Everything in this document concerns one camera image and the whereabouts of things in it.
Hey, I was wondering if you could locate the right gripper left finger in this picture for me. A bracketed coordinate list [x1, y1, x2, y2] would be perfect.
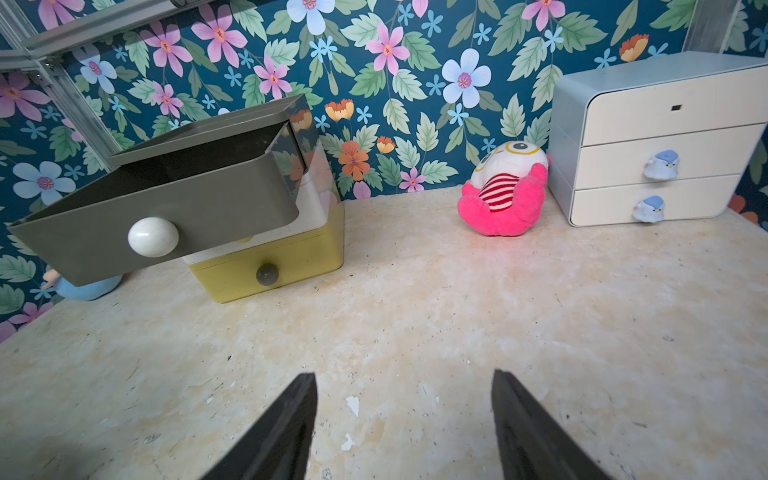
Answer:
[203, 373, 318, 480]

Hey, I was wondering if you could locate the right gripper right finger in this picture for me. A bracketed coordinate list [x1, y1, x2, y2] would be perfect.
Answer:
[491, 369, 609, 480]

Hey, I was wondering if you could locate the grey top drawer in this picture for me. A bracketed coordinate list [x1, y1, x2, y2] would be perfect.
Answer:
[7, 94, 313, 288]

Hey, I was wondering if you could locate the three-tier colored drawer cabinet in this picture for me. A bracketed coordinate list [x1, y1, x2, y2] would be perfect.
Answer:
[7, 94, 347, 305]

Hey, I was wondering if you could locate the white blue drawer cabinet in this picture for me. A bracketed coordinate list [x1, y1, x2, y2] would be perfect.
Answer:
[548, 51, 767, 227]

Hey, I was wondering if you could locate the pink white plush toy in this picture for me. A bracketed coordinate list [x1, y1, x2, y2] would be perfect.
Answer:
[457, 141, 549, 237]

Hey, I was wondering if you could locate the pink pig plush toy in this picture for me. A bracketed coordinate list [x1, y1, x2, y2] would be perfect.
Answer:
[40, 267, 125, 302]

